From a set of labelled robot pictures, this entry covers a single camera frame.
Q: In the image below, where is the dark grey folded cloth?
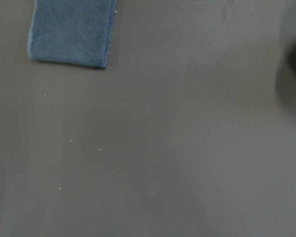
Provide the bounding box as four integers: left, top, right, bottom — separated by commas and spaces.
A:
27, 0, 117, 68

